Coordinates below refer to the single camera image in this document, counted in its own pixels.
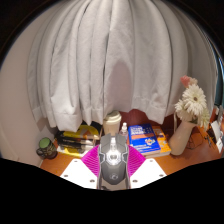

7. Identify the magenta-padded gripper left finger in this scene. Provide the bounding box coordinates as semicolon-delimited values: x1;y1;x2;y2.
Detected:
59;144;101;190

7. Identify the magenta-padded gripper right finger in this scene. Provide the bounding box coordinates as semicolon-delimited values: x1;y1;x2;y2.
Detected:
127;144;168;190

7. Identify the grey black computer mouse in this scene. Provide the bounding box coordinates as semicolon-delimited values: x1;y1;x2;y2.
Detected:
97;133;130;191

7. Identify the black spined book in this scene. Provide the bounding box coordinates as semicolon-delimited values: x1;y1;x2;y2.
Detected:
56;136;98;149

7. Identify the blue paperback book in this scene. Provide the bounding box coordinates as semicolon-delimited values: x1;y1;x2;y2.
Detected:
127;123;162;155

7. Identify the dark green mug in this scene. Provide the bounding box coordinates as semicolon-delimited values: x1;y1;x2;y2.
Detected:
35;137;58;160

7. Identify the white ceramic pitcher vase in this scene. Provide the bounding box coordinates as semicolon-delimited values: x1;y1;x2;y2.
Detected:
168;113;198;157

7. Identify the clear spray bottle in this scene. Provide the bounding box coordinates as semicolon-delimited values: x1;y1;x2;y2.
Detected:
119;122;130;138

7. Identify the cream lidded travel cup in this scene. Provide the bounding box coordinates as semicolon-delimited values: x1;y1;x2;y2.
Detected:
102;110;123;137

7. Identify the white desk device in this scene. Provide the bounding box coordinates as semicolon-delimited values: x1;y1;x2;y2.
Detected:
209;105;224;154

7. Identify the white artificial flower bunch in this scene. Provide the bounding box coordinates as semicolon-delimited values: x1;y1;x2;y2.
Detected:
174;75;211;128

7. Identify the white pleated curtain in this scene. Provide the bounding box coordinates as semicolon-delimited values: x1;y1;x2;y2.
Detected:
26;0;218;133

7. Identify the thin black cable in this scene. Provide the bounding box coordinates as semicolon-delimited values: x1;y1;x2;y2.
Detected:
187;132;205;150

